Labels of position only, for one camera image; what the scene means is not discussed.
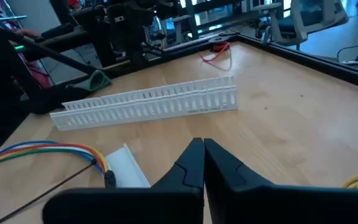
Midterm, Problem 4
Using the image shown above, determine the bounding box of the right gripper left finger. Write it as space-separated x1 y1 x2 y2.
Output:
42 138 205 224

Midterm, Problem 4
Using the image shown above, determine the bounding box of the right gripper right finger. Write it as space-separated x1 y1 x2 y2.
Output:
204 138 358 224

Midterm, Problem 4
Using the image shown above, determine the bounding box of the white raceway cover strip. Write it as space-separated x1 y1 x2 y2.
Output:
104 143 151 189

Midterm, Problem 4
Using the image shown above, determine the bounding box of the white slotted cable raceway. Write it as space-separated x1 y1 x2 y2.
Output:
50 76 239 131

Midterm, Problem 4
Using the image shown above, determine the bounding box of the multicolour wire bundle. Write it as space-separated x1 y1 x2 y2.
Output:
0 140 117 189

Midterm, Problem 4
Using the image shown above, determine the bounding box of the black glove green cuff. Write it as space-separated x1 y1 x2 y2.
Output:
63 70 112 97

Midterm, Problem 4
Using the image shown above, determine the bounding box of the white office chair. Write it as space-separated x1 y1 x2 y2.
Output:
253 0 349 47

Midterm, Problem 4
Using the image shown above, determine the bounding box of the person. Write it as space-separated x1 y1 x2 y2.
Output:
0 0 52 91

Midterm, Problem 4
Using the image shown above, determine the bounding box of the black aluminium table frame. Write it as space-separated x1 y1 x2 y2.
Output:
0 27 358 94

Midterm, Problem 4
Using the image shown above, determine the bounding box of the red wire spool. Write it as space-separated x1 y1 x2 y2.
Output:
199 34 232 63

